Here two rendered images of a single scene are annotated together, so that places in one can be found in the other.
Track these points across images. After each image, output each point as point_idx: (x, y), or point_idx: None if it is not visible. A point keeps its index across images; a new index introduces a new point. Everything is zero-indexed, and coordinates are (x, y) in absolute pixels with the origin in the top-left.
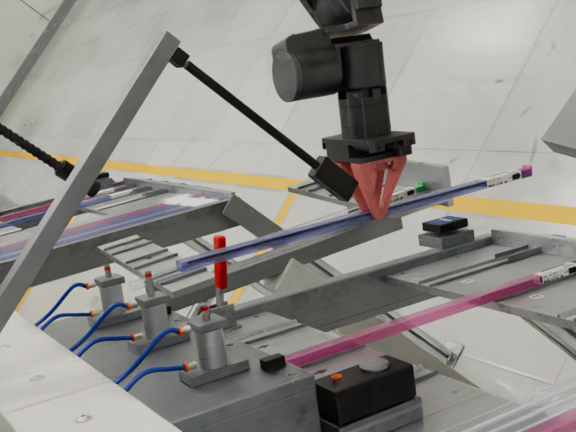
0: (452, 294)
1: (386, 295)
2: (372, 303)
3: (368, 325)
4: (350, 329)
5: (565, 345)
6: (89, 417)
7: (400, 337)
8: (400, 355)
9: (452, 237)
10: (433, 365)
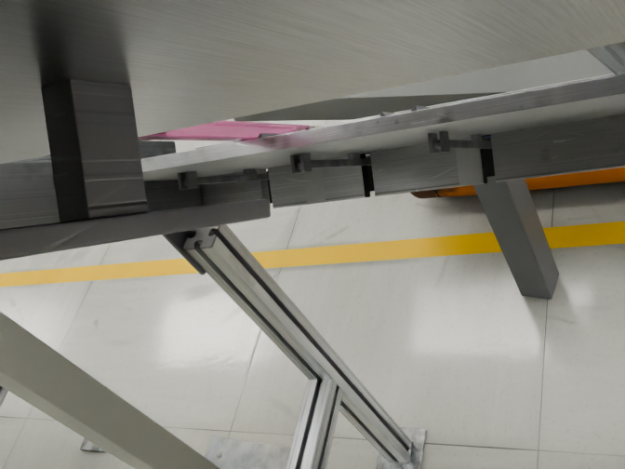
0: (177, 156)
1: (55, 207)
2: (33, 216)
3: (13, 341)
4: None
5: (279, 327)
6: None
7: (59, 359)
8: (60, 385)
9: (148, 144)
10: (104, 398)
